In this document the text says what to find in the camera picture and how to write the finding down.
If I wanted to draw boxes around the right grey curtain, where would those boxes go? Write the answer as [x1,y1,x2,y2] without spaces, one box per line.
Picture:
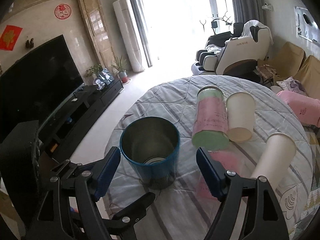
[232,0,265,23]

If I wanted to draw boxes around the pink translucent cup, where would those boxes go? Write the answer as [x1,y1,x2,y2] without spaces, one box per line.
[196,147,244,201]

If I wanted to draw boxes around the blue and black tin cup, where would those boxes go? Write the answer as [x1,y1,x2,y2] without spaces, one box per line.
[119,116,180,190]

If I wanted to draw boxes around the tan chair left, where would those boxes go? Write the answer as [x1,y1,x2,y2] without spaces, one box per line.
[256,42,306,84]

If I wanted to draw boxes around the red square wall paper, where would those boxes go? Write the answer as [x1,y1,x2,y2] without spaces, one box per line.
[0,25,23,51]

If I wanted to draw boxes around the striped grey tablecloth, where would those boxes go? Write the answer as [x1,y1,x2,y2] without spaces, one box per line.
[107,75,319,239]

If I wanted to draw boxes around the tan chair right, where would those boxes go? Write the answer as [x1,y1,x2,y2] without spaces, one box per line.
[293,55,320,100]

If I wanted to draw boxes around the small green plant on cabinet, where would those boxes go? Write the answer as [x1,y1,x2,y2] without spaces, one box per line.
[86,63,103,78]

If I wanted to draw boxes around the framed photo on cabinet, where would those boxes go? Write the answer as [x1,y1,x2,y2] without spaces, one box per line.
[99,68,114,85]

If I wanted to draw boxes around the whiteboard on wall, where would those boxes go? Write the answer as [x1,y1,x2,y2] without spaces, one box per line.
[295,7,319,47]

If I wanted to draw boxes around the white paper cup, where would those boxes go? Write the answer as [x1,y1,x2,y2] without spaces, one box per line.
[226,92,255,142]
[251,133,297,191]

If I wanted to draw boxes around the pink green tall cup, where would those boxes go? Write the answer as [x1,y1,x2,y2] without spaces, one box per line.
[191,86,229,151]

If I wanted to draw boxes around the red round wall decoration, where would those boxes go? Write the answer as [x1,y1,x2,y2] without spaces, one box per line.
[54,3,72,20]

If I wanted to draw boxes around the pink blanket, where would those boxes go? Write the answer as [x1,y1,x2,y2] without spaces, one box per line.
[277,90,320,127]

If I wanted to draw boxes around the black television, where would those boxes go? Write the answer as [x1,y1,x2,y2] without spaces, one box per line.
[1,35,83,140]

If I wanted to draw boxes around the white standing air conditioner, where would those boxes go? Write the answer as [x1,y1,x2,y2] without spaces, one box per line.
[113,0,148,73]

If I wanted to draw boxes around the purple floral pillow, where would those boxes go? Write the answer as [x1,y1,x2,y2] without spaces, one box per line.
[276,77,307,96]

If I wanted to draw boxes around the tan chair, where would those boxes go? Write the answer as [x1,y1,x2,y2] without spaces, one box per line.
[293,55,320,100]
[256,42,306,84]

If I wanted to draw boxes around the black tv cabinet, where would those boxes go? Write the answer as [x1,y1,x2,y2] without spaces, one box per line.
[39,79,123,162]

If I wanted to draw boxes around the white massage chair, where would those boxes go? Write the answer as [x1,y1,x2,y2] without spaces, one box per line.
[191,20,273,76]

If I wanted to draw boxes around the potted plant red pot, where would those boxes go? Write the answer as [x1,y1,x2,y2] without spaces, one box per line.
[111,56,130,84]

